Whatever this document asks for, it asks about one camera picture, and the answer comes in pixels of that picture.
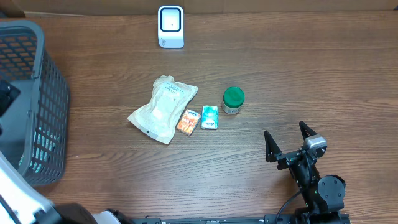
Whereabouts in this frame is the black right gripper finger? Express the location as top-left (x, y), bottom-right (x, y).
top-left (264, 131), bottom-right (282, 162)
top-left (299, 121), bottom-right (318, 140)

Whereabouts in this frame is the green lid jar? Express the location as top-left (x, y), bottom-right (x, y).
top-left (222, 86), bottom-right (245, 114)

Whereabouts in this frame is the teal tissue pack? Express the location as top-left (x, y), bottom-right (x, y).
top-left (201, 105), bottom-right (218, 129)

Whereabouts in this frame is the orange tissue pack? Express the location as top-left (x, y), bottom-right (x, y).
top-left (176, 109), bottom-right (201, 136)

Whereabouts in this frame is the beige food pouch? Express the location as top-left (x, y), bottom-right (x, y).
top-left (127, 75), bottom-right (198, 144)

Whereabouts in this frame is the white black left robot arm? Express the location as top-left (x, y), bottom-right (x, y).
top-left (1, 80), bottom-right (132, 224)

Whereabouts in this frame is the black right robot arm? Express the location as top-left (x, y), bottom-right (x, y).
top-left (264, 121), bottom-right (351, 224)

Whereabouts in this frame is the white barcode scanner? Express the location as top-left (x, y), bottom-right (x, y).
top-left (157, 5), bottom-right (185, 49)

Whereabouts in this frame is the grey plastic mesh basket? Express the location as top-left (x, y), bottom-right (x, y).
top-left (1, 21), bottom-right (70, 186)

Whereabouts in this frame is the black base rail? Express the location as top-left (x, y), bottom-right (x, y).
top-left (130, 214), bottom-right (351, 224)

